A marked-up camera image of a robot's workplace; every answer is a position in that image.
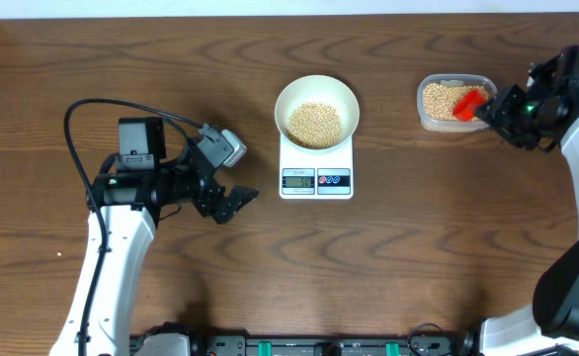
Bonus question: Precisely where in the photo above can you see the red plastic measuring scoop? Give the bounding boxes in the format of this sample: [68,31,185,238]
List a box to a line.
[453,89,485,122]

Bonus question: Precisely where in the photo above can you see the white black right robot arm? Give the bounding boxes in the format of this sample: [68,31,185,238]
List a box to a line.
[475,45,579,355]

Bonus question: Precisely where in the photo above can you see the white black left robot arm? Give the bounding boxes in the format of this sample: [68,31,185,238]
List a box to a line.
[50,117,259,355]

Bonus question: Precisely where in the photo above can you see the white digital kitchen scale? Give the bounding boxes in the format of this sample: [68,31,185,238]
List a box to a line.
[279,137,354,200]

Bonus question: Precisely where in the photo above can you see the soybeans in bowl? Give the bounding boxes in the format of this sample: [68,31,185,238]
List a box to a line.
[288,102,343,149]

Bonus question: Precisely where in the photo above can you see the cream round bowl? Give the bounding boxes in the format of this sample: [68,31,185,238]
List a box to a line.
[274,75,360,151]

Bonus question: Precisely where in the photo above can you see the clear container of soybeans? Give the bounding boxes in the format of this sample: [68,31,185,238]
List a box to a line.
[417,74,497,134]

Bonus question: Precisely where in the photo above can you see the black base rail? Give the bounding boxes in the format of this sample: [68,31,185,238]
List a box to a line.
[129,322,477,356]

